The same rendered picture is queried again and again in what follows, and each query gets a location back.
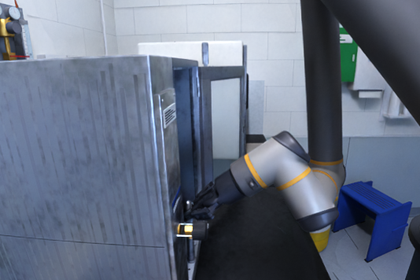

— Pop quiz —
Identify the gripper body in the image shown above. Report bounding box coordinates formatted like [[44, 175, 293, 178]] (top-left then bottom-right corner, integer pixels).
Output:
[[212, 170, 246, 208]]

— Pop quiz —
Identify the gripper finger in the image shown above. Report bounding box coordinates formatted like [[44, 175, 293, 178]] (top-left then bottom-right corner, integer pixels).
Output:
[[194, 181, 218, 204], [185, 201, 220, 222]]

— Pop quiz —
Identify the black and brass valve knob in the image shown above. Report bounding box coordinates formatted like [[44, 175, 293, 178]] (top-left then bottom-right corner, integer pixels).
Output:
[[175, 219, 210, 241]]

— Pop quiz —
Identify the dark blue framed cabinet door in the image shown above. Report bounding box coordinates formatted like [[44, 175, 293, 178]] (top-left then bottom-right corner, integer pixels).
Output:
[[172, 65, 201, 203]]

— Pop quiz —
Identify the steel desiccator cabinet body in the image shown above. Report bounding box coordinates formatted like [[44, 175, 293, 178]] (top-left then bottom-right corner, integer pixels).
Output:
[[0, 55, 200, 280]]

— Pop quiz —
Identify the yellow tapered container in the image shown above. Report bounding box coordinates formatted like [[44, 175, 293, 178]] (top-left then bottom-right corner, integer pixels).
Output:
[[309, 226, 332, 254]]

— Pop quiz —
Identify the blue step stool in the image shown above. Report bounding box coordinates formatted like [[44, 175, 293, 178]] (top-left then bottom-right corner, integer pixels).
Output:
[[331, 180, 413, 263]]

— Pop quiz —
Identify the grey gas regulator panel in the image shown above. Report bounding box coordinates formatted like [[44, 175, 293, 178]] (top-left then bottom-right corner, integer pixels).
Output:
[[0, 0, 34, 62]]

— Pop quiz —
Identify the grey metal rod handle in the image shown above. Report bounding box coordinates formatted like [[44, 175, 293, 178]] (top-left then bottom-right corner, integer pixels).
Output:
[[185, 199, 197, 263]]

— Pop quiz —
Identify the white cupboard with grey frame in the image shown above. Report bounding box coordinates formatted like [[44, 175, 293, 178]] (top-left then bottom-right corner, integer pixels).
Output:
[[137, 41, 265, 164]]

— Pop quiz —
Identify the green wall box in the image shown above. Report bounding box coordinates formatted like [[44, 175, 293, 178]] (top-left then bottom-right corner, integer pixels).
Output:
[[338, 25, 359, 84]]

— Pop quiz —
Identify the white wall dispenser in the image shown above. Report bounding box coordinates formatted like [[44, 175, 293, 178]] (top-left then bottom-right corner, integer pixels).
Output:
[[347, 46, 385, 100]]

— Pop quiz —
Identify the dark grey rounded post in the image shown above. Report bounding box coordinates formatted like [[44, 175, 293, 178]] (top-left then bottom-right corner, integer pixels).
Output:
[[404, 217, 420, 280]]

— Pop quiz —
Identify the white wall pipe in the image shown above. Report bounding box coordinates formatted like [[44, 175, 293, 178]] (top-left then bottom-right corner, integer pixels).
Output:
[[96, 0, 109, 57]]

